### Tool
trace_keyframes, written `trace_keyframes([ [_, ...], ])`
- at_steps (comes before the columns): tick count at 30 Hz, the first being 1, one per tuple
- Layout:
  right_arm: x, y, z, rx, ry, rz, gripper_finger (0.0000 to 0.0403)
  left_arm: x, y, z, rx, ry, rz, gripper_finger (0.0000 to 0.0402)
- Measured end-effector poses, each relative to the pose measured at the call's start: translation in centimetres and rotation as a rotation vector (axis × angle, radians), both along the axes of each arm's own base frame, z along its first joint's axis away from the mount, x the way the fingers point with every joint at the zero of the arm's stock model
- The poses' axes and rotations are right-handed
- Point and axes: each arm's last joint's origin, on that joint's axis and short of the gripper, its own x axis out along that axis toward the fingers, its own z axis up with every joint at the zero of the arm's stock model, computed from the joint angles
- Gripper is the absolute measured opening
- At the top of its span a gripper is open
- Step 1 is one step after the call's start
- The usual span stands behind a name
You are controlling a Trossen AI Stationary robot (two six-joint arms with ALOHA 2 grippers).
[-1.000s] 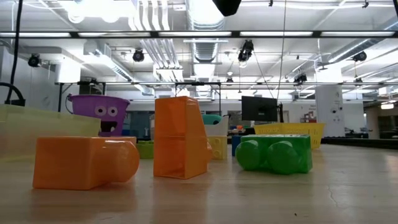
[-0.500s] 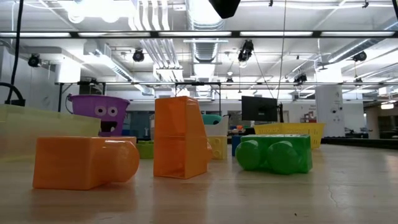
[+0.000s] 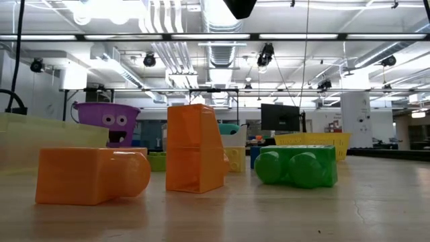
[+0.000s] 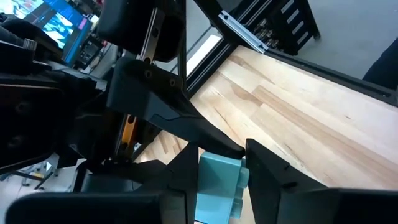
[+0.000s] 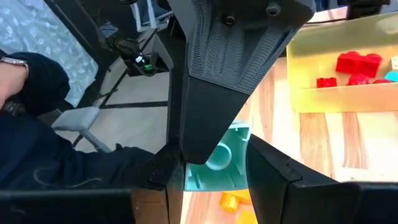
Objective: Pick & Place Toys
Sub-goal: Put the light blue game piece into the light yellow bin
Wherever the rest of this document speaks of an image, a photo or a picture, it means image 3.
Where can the yellow plastic basket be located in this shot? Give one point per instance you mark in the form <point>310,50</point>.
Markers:
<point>312,139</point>

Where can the blue toy block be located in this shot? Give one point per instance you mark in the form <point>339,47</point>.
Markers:
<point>254,158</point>

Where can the yellow translucent container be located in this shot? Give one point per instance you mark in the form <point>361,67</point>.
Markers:
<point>50,141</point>

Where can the black ceiling spotlight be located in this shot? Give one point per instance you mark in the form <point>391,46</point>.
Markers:
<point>149,60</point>
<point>324,84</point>
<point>266,53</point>
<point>389,60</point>
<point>37,65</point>

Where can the black computer monitor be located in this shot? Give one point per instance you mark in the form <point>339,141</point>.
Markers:
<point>279,117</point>

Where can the white plastic bin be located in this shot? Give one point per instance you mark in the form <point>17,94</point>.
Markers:
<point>238,140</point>

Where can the short orange toy block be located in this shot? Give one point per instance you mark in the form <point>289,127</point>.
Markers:
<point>188,134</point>

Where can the yellow toy block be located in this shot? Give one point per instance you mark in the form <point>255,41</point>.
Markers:
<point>235,159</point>

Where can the purple monster face bucket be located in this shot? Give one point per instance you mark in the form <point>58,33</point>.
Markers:
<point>100,112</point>

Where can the lime green toy block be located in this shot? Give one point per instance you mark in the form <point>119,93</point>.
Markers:
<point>157,162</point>

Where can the long orange toy block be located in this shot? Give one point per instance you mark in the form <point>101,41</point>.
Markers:
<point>74,178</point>

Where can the silver ventilation duct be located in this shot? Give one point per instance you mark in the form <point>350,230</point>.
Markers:
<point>211,20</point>

